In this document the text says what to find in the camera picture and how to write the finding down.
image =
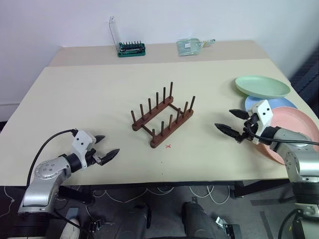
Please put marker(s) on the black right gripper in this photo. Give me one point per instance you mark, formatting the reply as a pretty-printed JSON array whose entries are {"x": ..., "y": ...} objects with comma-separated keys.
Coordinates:
[{"x": 251, "y": 129}]

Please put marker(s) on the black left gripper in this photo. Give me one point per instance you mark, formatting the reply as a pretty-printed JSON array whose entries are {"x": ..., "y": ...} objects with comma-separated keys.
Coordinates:
[{"x": 91, "y": 156}]

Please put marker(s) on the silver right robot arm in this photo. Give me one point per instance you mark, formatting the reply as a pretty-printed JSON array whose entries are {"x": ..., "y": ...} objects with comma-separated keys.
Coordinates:
[{"x": 299, "y": 159}]

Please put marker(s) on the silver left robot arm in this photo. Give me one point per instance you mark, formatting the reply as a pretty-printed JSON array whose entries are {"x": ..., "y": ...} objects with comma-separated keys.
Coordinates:
[{"x": 45, "y": 171}]

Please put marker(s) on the brown wooden dish rack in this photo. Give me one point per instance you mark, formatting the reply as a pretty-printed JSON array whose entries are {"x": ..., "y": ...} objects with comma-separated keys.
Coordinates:
[{"x": 174, "y": 127}]

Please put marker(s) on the green plate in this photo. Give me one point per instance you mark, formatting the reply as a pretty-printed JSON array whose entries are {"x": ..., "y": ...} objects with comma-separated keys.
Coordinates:
[{"x": 261, "y": 85}]

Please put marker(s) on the blue plate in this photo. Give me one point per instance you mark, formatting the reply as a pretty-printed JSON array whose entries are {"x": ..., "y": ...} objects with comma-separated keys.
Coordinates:
[{"x": 286, "y": 103}]

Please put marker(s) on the pink red plate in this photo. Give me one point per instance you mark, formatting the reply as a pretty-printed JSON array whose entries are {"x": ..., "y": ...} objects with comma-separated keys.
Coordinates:
[{"x": 294, "y": 119}]

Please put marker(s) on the dark rounded shape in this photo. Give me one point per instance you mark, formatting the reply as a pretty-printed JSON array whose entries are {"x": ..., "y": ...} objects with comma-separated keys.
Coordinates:
[
  {"x": 199, "y": 219},
  {"x": 135, "y": 221}
]

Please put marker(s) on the black ribbed object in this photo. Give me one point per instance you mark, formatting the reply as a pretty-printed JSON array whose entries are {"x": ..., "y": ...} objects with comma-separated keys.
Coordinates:
[{"x": 309, "y": 72}]

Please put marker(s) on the green screwdriver bit set case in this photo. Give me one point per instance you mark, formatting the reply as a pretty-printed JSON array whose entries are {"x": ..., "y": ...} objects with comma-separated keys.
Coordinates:
[{"x": 132, "y": 52}]

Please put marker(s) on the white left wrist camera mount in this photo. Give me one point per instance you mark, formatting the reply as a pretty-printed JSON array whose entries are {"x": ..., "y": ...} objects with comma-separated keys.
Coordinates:
[{"x": 81, "y": 140}]

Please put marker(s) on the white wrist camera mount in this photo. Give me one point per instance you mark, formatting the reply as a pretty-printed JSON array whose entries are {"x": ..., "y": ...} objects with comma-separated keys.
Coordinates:
[
  {"x": 264, "y": 112},
  {"x": 81, "y": 140}
]

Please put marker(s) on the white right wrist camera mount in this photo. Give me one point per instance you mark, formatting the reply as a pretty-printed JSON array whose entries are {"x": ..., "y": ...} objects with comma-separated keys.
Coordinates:
[{"x": 264, "y": 112}]

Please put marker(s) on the black table frame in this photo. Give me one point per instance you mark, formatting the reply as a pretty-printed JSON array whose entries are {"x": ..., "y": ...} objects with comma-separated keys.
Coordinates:
[{"x": 249, "y": 190}]

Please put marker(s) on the metal floor bracket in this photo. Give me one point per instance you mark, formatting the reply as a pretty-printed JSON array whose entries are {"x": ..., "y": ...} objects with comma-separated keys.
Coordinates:
[{"x": 228, "y": 227}]

